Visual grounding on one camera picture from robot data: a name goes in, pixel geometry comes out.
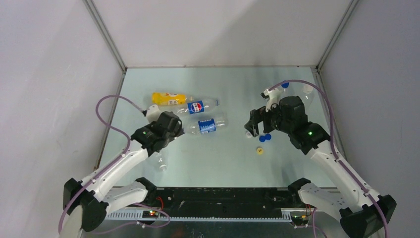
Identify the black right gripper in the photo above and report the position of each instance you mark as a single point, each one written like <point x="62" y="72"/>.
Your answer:
<point x="256" y="116"/>

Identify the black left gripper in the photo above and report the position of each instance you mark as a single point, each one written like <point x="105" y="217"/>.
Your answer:
<point x="177" y="132"/>

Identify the clear bottle without label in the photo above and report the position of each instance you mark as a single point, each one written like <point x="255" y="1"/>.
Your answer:
<point x="307" y="99"/>

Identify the clear bottle blue label front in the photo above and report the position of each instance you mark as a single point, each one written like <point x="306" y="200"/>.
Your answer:
<point x="286" y="90"/>

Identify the clear bottle blue label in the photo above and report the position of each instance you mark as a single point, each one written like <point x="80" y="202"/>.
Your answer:
<point x="286" y="90"/>
<point x="201" y="125"/>

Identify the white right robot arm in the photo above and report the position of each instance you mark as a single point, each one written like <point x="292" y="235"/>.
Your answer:
<point x="360" y="209"/>

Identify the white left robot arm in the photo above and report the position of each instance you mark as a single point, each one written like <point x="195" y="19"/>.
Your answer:
<point x="87" y="202"/>

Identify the yellow label bottle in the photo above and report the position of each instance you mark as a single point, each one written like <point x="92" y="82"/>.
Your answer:
<point x="168" y="99"/>

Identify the clear Pepsi label bottle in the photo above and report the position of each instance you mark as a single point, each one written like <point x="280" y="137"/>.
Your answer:
<point x="197" y="107"/>

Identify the clear bottle blue label middle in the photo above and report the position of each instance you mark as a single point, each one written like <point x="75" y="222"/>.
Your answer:
<point x="201" y="125"/>

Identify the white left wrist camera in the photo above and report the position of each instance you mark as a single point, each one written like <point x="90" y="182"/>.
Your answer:
<point x="153" y="113"/>

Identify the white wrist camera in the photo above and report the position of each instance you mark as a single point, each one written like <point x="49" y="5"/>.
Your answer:
<point x="272" y="96"/>
<point x="153" y="113"/>

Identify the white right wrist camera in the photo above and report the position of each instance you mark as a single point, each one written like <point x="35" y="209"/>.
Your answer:
<point x="272" y="96"/>

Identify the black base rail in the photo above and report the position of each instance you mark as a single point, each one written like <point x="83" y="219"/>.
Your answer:
<point x="224" y="202"/>

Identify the white cable duct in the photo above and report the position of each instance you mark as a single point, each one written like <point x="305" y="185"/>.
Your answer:
<point x="148" y="215"/>

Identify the aluminium corner post right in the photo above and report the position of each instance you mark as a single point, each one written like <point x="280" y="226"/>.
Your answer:
<point x="337" y="33"/>

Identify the aluminium corner post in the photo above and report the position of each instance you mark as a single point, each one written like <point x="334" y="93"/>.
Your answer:
<point x="104" y="32"/>
<point x="337" y="33"/>

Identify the aluminium corner post left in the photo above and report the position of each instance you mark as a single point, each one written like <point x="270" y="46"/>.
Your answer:
<point x="104" y="32"/>

